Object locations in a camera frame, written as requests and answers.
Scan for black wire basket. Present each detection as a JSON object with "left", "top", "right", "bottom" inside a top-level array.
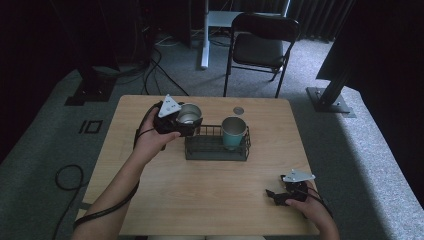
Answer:
[{"left": 184, "top": 123, "right": 252, "bottom": 163}]

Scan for black floor cables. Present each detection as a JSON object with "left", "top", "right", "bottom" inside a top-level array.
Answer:
[{"left": 113, "top": 46, "right": 191, "bottom": 98}]

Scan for black looped floor cable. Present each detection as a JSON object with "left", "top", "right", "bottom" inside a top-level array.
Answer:
[{"left": 51, "top": 164, "right": 90, "bottom": 240}]

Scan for person's left hand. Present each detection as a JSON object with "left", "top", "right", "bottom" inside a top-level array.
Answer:
[{"left": 132, "top": 107, "right": 182, "bottom": 165}]

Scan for black metal stand with plate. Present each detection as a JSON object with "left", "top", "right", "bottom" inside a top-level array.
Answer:
[{"left": 305, "top": 33, "right": 357, "bottom": 119}]

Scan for teal metal cup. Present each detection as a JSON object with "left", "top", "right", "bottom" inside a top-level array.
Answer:
[{"left": 220, "top": 115, "right": 249, "bottom": 151}]

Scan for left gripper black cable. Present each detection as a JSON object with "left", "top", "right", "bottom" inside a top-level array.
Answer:
[{"left": 72, "top": 101, "right": 164, "bottom": 231}]

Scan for black stand base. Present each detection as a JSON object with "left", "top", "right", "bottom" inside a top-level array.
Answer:
[{"left": 63, "top": 64, "right": 118, "bottom": 107}]

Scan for person's right hand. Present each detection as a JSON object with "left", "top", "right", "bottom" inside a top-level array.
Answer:
[{"left": 285, "top": 181, "right": 335, "bottom": 226}]

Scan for black folding chair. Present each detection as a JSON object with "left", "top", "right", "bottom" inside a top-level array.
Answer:
[{"left": 222, "top": 12, "right": 301, "bottom": 99}]

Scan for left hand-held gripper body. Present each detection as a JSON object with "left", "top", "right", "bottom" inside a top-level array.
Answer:
[{"left": 153, "top": 93, "right": 188, "bottom": 136}]

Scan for silver metal cup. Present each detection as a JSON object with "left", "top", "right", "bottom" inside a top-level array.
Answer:
[{"left": 175, "top": 102, "right": 204, "bottom": 126}]

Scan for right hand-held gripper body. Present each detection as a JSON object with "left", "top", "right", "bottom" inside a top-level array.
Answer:
[{"left": 280, "top": 168, "right": 316, "bottom": 204}]

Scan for dark curtain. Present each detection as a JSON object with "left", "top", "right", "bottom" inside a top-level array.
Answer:
[{"left": 286, "top": 0, "right": 355, "bottom": 43}]

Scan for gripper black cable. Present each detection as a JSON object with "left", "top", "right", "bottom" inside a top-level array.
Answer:
[
  {"left": 72, "top": 101, "right": 164, "bottom": 231},
  {"left": 299, "top": 185, "right": 335, "bottom": 220}
]

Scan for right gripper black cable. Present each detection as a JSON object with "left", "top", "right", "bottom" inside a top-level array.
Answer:
[{"left": 299, "top": 185, "right": 335, "bottom": 220}]

